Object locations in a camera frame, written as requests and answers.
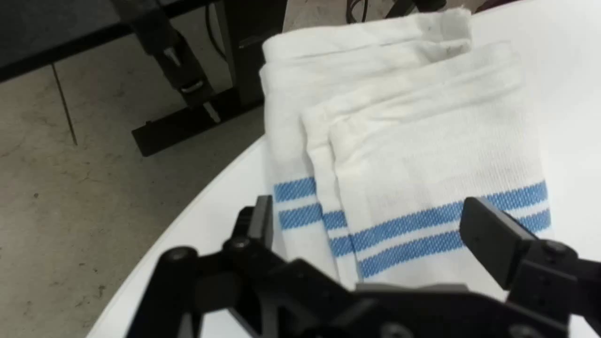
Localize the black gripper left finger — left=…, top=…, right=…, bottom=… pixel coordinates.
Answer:
left=226, top=196, right=275, bottom=252

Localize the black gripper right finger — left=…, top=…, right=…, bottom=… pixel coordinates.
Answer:
left=460, top=197, right=536, bottom=289

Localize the white towel with blue stripes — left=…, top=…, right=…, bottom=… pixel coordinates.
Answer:
left=261, top=10, right=551, bottom=295

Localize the black stand frame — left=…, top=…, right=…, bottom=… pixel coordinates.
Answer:
left=111, top=0, right=288, bottom=156

